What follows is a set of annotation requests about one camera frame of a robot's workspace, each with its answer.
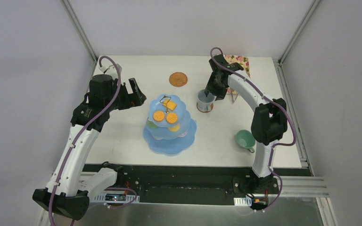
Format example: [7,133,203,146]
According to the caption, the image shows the smooth wooden coaster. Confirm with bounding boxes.
[197,104,214,113]

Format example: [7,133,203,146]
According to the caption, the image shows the grey-blue ceramic mug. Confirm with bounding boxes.
[197,89,216,108]

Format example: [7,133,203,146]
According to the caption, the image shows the metal serving tongs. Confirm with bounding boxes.
[230,92,239,104]

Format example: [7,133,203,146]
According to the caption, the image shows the green cupcake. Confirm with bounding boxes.
[147,120,157,129]

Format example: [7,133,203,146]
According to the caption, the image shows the orange round biscuit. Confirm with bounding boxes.
[153,110,165,122]
[165,112,178,124]

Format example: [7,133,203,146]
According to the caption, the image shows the orange square biscuit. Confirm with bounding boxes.
[162,99,177,111]

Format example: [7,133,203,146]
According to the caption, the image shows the yellow frosted donut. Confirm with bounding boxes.
[168,124,181,132]

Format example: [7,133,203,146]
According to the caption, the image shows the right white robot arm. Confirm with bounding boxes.
[205,54,288,193]

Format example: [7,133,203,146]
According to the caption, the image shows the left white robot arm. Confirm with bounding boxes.
[32,74,147,220]

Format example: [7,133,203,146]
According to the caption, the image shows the floral serving tray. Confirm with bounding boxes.
[224,55,250,77]

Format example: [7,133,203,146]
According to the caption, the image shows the woven rattan coaster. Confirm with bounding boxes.
[169,72,188,87]

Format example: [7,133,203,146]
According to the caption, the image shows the blue three-tier cake stand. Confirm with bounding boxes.
[143,94,197,156]

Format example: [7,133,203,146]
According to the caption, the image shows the green ceramic cup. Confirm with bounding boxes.
[235,129,256,153]

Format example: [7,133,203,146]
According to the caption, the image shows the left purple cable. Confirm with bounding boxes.
[48,56,121,226]

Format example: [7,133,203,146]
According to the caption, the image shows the purple cable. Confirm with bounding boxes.
[210,47,298,213]
[48,56,121,226]

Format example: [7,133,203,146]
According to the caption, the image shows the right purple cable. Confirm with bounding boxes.
[210,47,298,213]

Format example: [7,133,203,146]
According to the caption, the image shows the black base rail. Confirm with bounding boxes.
[80,163,313,207]

